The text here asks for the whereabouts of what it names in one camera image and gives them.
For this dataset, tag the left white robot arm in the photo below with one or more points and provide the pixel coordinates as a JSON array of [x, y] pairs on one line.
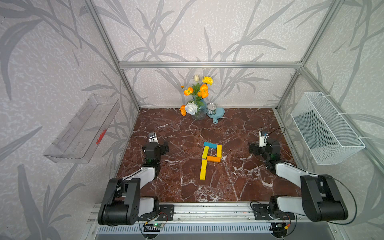
[[122, 203]]

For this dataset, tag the orange block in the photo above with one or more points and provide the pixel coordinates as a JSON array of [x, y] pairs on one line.
[[214, 159]]

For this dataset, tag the aluminium front rail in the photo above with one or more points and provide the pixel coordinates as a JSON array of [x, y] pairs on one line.
[[209, 212]]

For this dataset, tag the metal tin can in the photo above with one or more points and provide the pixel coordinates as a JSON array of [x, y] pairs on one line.
[[211, 109]]

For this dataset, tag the flower bouquet in vase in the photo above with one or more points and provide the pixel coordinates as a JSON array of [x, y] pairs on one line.
[[197, 107]]

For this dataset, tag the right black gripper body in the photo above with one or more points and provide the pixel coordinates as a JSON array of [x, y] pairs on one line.
[[258, 150]]

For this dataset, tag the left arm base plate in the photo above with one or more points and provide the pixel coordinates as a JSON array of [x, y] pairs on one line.
[[165, 212]]

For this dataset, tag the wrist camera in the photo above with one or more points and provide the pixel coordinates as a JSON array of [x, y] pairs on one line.
[[153, 137], [263, 136]]

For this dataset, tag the white wire wall basket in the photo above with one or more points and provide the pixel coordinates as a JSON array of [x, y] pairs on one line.
[[328, 135]]

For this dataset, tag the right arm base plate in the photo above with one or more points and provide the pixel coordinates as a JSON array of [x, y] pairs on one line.
[[261, 211]]

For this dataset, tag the teal long block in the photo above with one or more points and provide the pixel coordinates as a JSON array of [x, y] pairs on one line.
[[210, 145]]

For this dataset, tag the yellow block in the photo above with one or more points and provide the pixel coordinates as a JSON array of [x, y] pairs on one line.
[[205, 152], [204, 164], [203, 174], [219, 151]]

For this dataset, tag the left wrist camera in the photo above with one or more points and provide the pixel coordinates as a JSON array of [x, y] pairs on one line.
[[153, 137]]

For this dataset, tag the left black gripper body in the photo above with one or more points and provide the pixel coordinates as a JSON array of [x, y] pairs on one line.
[[162, 150]]

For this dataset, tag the light blue dish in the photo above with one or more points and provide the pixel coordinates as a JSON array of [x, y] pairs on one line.
[[218, 114]]

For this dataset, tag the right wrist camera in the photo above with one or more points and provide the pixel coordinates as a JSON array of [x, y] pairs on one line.
[[263, 136]]

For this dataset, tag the clear plastic wall tray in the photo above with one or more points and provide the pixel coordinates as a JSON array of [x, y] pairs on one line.
[[79, 140]]

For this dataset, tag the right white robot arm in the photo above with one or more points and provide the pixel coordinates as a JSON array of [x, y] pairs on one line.
[[320, 200]]

